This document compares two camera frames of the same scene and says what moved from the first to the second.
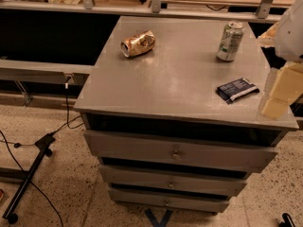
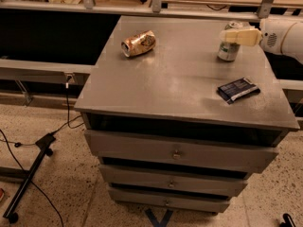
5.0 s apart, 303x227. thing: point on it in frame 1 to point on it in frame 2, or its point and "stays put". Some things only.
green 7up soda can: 230,41 stays put
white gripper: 291,32 to 271,36
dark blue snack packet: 236,89 stays put
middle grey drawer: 172,179 stays put
